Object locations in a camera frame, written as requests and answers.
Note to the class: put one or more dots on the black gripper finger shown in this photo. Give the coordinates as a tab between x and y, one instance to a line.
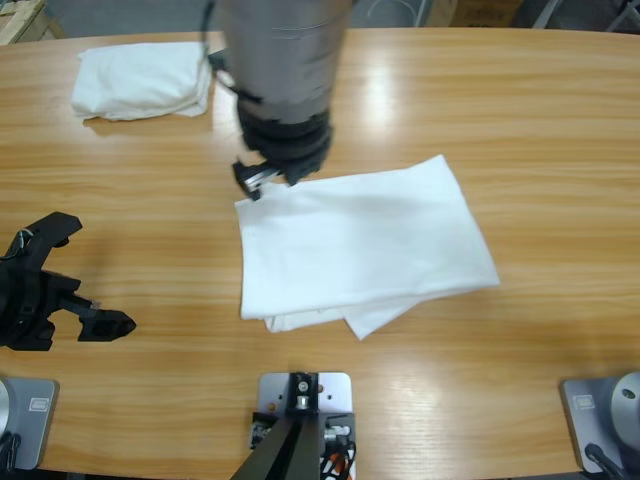
107	325
250	191

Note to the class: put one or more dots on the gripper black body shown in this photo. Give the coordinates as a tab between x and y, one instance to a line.
290	145
30	305

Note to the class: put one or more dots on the white t-shirt with black print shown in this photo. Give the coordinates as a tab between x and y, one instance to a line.
360	240

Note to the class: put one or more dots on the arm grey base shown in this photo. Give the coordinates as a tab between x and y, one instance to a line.
600	415
35	425

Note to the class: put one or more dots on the folded white t-shirt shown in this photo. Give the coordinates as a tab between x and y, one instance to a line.
140	80

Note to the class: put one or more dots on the brown cardboard box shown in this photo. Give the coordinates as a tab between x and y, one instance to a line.
475	12

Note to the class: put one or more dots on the black clamp with silver connectors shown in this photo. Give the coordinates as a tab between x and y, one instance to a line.
340	430

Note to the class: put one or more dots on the stacked cardboard boxes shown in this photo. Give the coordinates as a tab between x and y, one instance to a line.
20	20

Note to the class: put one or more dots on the dark chair with grey legs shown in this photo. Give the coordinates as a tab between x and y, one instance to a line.
620	17

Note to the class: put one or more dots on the wrist camera black bracket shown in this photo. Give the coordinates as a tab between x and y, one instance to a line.
50	227
217	60

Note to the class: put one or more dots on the white mount block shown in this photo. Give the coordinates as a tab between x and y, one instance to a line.
335	395

